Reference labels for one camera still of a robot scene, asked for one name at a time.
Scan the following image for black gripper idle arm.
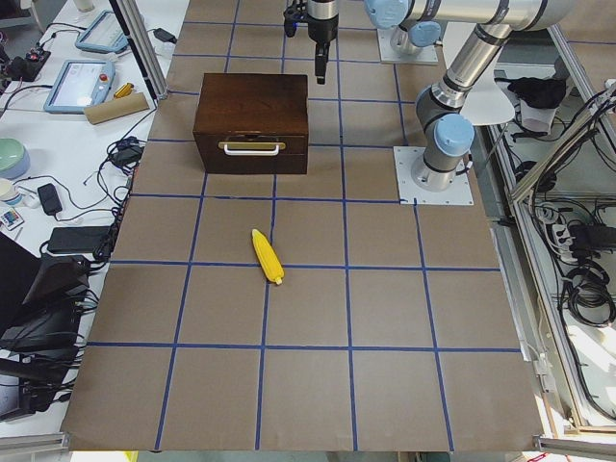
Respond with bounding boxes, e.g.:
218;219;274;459
306;0;339;85

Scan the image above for yellow toy corn cob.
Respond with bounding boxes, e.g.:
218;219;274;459
251;228;285;285

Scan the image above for dark wooden drawer box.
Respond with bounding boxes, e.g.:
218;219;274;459
192;72;310;176

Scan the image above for black power adapter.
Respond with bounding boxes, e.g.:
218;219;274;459
153;28;177;43

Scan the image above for white chair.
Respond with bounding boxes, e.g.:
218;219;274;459
460;73;515;126

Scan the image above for gold metal tool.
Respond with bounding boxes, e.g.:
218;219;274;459
114;83;134;99

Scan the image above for blue teach pendant far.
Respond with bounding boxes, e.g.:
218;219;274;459
75;10;129;54

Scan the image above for blue teach pendant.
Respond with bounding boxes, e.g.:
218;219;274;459
43;60;116;114
75;10;129;54

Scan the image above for cardboard tube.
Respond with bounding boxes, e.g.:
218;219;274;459
84;92;149;125

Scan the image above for blue teach pendant near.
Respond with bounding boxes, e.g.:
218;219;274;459
43;60;116;114

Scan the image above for brown paper table mat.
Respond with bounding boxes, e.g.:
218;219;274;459
63;1;543;451

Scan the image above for black laptop power brick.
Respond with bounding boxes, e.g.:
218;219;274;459
47;226;110;254

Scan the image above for green bowl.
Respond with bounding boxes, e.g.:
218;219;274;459
0;138;30;179

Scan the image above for white paper cup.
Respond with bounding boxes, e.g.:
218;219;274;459
0;178;23;207

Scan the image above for wrist camera black blue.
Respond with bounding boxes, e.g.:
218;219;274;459
283;0;307;38

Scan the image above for aluminium frame post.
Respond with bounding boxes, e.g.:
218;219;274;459
109;0;167;101

